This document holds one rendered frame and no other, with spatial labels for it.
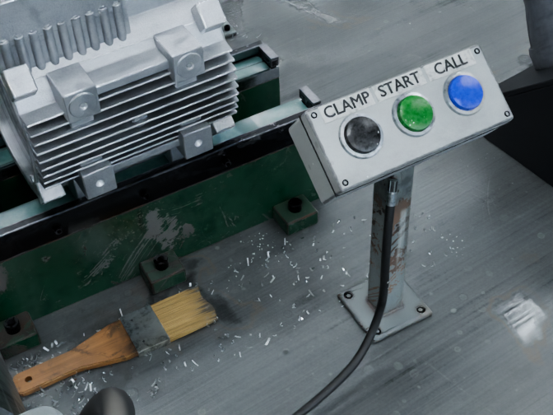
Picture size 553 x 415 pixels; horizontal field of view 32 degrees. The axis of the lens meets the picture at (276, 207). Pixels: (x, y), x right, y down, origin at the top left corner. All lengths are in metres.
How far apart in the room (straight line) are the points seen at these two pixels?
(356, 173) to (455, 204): 0.35
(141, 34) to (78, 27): 0.06
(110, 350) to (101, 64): 0.28
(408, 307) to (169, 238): 0.26
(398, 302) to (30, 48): 0.43
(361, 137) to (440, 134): 0.07
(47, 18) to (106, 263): 0.28
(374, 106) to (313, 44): 0.55
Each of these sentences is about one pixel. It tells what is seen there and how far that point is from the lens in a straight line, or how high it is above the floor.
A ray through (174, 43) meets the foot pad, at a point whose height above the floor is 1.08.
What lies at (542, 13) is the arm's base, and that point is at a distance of 1.16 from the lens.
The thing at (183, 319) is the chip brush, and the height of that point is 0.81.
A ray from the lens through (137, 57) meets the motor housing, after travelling 0.86.
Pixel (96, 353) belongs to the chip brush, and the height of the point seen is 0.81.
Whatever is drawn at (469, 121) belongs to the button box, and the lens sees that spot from 0.80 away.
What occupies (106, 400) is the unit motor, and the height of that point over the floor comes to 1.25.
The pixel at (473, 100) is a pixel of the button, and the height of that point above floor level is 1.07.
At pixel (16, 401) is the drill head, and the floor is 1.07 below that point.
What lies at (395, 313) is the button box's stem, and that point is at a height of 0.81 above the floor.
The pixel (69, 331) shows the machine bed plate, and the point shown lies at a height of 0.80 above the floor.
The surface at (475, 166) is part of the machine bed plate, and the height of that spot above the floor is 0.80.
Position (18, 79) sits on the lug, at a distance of 0.82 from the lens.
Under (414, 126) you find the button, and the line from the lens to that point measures 0.77.
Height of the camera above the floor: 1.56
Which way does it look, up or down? 45 degrees down
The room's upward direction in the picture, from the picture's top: 3 degrees counter-clockwise
